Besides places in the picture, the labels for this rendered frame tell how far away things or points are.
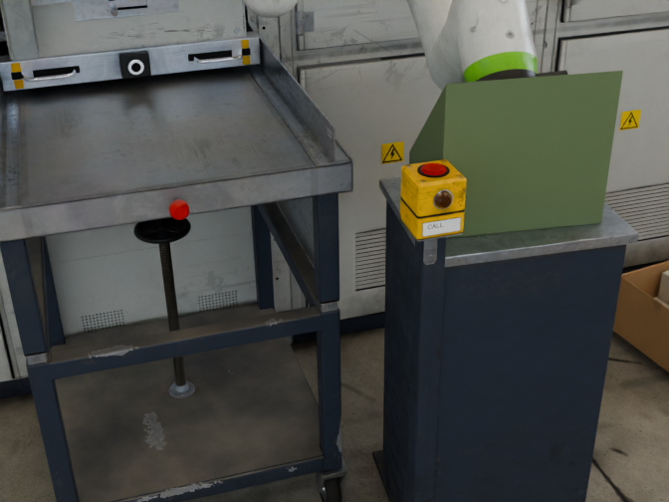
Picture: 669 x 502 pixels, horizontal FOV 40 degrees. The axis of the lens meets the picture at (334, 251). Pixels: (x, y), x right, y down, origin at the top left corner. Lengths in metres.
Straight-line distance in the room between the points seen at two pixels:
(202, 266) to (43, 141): 0.75
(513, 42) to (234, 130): 0.54
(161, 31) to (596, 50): 1.15
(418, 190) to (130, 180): 0.49
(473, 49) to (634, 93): 1.11
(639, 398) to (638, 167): 0.68
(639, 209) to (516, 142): 1.37
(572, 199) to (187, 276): 1.15
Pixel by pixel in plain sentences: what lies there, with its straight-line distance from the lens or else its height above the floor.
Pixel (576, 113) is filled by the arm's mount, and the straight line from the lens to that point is 1.55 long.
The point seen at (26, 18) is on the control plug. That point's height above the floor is 1.03.
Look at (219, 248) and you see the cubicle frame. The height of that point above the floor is 0.34.
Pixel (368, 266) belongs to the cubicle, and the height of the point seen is 0.22.
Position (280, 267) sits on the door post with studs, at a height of 0.25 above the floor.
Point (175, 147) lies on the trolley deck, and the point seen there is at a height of 0.85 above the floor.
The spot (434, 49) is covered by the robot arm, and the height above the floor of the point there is 0.97.
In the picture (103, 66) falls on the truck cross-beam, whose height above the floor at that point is 0.90.
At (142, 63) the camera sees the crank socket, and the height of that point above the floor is 0.90.
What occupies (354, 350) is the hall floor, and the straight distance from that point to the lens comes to 2.58.
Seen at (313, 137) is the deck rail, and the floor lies 0.85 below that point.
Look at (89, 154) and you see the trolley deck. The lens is 1.71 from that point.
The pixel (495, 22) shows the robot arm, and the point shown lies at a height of 1.06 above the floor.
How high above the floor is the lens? 1.50
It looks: 29 degrees down
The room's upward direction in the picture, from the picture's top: 1 degrees counter-clockwise
